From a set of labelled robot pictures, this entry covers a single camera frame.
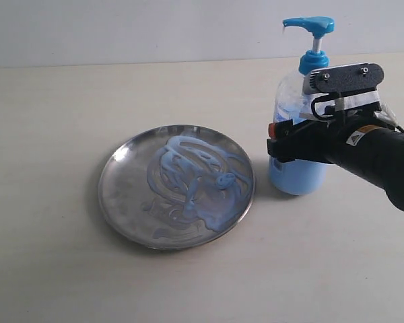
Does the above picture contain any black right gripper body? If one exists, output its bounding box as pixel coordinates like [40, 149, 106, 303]
[267, 110, 384, 165]

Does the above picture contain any blue soap pump bottle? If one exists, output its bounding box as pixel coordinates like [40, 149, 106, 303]
[269, 16, 335, 196]

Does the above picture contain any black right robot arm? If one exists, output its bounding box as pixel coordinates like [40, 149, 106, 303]
[267, 104, 404, 211]

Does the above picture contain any light blue soap smear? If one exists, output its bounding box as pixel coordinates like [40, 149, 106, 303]
[141, 135, 254, 232]

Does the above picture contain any round steel plate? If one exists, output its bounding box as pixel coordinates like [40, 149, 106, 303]
[98, 124, 256, 250]

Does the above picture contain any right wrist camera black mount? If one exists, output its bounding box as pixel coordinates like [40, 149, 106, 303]
[302, 63, 384, 122]

